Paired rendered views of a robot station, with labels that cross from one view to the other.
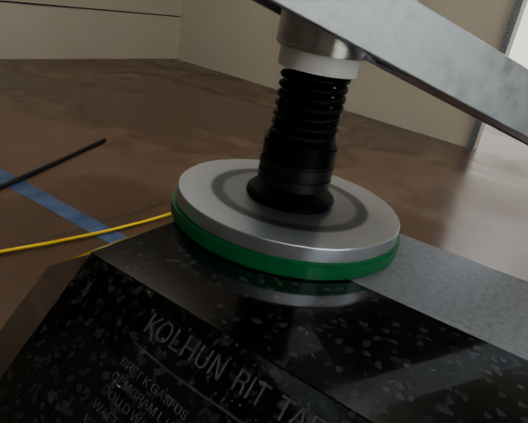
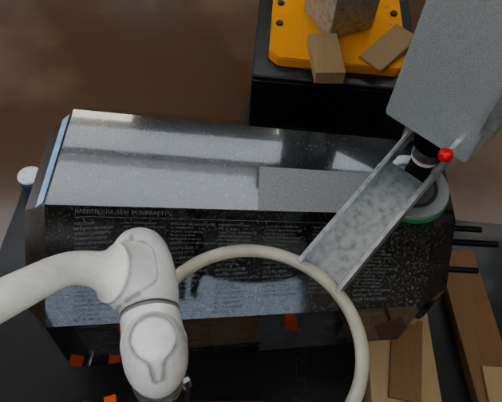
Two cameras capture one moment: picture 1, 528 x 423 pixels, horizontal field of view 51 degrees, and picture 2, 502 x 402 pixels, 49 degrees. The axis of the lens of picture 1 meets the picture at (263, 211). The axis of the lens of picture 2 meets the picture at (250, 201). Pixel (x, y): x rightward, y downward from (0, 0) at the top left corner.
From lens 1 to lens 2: 171 cm
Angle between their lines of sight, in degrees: 98
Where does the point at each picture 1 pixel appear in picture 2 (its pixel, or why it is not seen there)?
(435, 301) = (349, 179)
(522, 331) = (326, 181)
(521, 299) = (331, 199)
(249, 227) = (401, 158)
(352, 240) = not seen: hidden behind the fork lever
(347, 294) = (368, 167)
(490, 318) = (335, 182)
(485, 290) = (341, 195)
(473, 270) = not seen: hidden behind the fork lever
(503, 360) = (327, 166)
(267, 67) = not seen: outside the picture
